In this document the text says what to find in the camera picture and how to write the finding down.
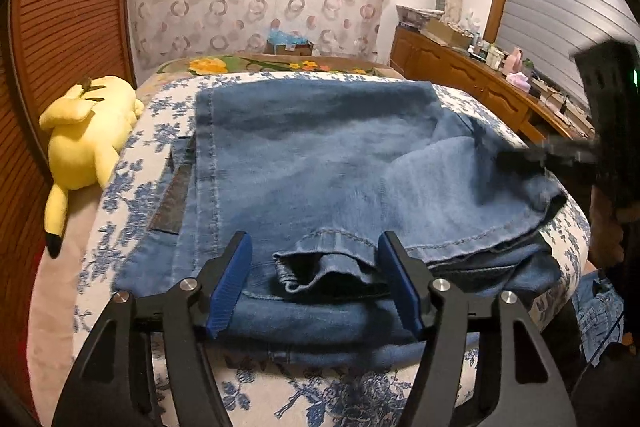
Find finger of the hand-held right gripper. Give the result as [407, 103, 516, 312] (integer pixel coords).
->
[497, 138, 598, 175]

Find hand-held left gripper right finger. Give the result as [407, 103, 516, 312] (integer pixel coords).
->
[377, 231, 571, 427]

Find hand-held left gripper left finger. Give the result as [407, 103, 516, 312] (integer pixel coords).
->
[50, 231, 253, 427]

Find blue denim pants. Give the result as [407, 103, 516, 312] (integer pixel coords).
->
[114, 77, 568, 370]

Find pink container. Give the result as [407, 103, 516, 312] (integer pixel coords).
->
[504, 48, 532, 90]

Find wooden dresser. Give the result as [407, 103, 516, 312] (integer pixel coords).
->
[390, 27, 601, 148]

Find white blue floral cloth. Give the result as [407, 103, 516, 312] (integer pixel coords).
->
[75, 69, 591, 427]

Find open cardboard box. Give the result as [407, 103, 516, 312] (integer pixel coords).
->
[422, 18, 473, 48]

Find person's blue patterned clothing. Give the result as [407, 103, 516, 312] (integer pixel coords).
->
[572, 274, 626, 363]

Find stack of papers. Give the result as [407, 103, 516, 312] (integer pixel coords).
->
[396, 4, 445, 30]

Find yellow plush toy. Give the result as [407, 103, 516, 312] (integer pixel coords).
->
[39, 76, 146, 258]

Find wooden wardrobe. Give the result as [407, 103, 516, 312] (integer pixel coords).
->
[7, 0, 136, 188]

